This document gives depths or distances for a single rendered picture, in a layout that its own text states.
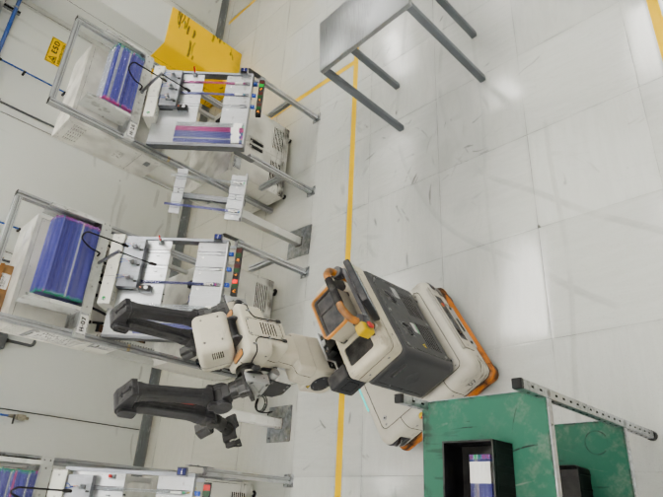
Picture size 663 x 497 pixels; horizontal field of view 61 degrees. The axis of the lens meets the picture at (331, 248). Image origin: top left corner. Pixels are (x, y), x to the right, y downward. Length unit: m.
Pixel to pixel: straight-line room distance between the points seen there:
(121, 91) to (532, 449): 3.59
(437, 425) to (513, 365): 1.06
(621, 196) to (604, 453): 1.25
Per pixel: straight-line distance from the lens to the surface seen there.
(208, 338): 2.38
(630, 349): 2.78
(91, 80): 4.60
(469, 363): 2.78
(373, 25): 3.52
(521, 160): 3.39
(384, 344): 2.40
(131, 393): 2.26
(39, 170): 5.64
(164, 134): 4.40
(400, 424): 2.96
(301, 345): 2.69
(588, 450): 2.40
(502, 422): 1.87
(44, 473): 3.60
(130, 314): 2.55
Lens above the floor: 2.57
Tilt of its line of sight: 39 degrees down
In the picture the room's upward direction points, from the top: 64 degrees counter-clockwise
